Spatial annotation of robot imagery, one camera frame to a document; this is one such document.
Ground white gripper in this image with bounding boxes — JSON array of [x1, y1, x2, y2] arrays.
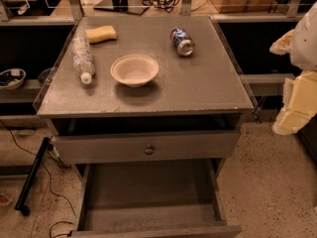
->
[[269, 2, 317, 136]]

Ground blue pepsi can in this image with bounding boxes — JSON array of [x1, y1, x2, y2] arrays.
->
[[169, 27, 195, 57]]

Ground grey drawer cabinet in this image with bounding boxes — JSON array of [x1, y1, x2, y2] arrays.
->
[[38, 16, 254, 238]]

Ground round metal drawer knob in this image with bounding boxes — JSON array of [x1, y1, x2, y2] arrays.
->
[[145, 145, 155, 155]]

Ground open grey middle drawer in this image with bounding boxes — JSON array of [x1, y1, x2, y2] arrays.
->
[[71, 160, 242, 238]]

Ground grey top drawer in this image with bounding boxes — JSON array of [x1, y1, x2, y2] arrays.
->
[[53, 130, 240, 164]]

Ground grey side shelf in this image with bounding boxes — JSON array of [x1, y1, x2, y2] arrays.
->
[[240, 73, 295, 96]]

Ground white paper bowl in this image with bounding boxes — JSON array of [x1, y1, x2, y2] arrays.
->
[[110, 55, 159, 87]]

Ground black monitor stand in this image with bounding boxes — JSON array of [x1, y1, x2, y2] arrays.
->
[[93, 0, 149, 15]]

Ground yellow sponge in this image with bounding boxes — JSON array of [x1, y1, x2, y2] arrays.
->
[[85, 26, 117, 44]]

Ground clear plastic water bottle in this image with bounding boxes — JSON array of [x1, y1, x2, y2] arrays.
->
[[71, 37, 95, 84]]

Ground bowl with dark items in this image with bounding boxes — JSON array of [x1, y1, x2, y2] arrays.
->
[[0, 68, 26, 89]]

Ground black bar on floor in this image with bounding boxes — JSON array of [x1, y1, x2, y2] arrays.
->
[[14, 137, 50, 216]]

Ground black floor cable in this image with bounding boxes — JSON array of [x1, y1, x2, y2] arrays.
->
[[0, 119, 77, 238]]

